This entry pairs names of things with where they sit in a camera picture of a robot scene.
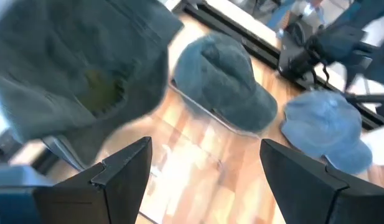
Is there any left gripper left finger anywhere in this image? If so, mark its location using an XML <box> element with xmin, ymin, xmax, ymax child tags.
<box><xmin>32</xmin><ymin>136</ymin><xmax>152</xmax><ymax>224</ymax></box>

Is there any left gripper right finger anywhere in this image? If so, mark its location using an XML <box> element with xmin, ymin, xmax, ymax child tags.
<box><xmin>260</xmin><ymin>139</ymin><xmax>384</xmax><ymax>224</ymax></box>

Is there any blue-grey baseball cap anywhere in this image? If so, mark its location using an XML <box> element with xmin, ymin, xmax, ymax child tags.
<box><xmin>280</xmin><ymin>90</ymin><xmax>373</xmax><ymax>175</ymax></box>

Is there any charcoal baseball cap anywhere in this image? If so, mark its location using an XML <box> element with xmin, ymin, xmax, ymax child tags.
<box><xmin>0</xmin><ymin>0</ymin><xmax>184</xmax><ymax>167</ymax></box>

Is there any dark grey baseball cap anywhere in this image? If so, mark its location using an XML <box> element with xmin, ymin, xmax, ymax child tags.
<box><xmin>172</xmin><ymin>30</ymin><xmax>278</xmax><ymax>134</ymax></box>

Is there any clear plastic bin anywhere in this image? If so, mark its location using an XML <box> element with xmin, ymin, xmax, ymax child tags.
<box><xmin>39</xmin><ymin>79</ymin><xmax>263</xmax><ymax>175</ymax></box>

